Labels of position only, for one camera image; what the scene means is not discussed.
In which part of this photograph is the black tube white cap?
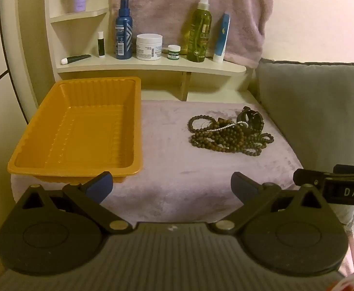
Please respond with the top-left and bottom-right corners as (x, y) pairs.
(60, 54), (92, 65)

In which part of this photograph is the blue spray bottle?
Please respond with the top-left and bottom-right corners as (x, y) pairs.
(115, 0), (134, 60)

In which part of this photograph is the grey cushion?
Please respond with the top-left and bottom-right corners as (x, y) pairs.
(254, 59), (354, 228)

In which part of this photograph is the small green jar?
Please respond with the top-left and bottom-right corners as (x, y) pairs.
(167, 44), (181, 61)

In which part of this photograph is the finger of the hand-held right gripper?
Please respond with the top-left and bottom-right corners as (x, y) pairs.
(294, 168), (328, 186)

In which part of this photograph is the orange plastic tray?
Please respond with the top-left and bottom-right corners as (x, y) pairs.
(7, 76), (144, 184)

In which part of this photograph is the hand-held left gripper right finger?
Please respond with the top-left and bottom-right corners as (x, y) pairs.
(215, 172), (323, 234)

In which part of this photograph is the green spray bottle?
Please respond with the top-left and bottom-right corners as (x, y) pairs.
(187, 0), (213, 63)

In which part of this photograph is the white cream jar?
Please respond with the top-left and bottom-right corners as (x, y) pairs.
(136, 33), (163, 62)

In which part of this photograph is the white pearl strand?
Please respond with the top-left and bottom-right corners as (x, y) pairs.
(206, 121), (248, 134)

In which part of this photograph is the hanging pink towel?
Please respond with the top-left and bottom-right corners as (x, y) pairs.
(110, 0), (276, 69)

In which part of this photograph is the cream curved panel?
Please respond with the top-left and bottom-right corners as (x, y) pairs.
(15, 0), (58, 122)

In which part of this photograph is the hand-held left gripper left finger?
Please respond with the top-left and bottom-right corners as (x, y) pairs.
(21, 171), (132, 234)

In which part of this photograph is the long brown bead necklace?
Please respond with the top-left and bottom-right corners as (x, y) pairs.
(189, 113), (275, 157)

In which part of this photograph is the white wooden shelf unit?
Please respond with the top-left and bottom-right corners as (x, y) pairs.
(45, 0), (247, 102)

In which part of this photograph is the blue and white tube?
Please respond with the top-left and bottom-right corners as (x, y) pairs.
(212, 11), (231, 64)

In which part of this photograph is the lip balm stick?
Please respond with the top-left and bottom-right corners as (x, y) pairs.
(97, 31), (106, 57)

